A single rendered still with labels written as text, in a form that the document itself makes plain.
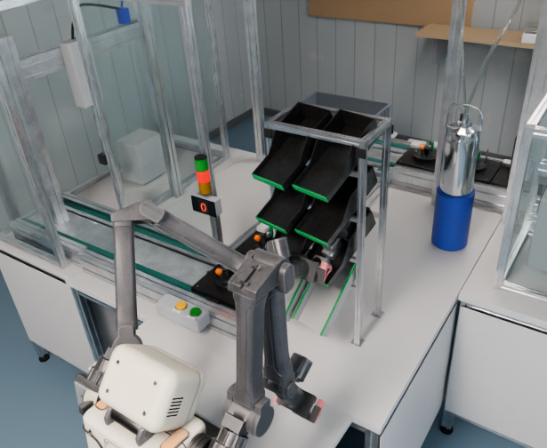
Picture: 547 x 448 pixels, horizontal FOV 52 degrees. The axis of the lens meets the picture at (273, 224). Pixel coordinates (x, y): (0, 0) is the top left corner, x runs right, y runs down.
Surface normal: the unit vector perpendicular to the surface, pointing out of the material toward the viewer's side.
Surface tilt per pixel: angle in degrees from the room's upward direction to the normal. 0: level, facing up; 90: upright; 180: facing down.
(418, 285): 0
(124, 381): 48
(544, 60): 90
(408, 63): 90
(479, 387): 90
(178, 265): 0
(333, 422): 0
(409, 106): 90
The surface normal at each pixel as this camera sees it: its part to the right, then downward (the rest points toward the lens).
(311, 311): -0.53, -0.29
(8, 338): -0.07, -0.84
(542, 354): -0.55, 0.48
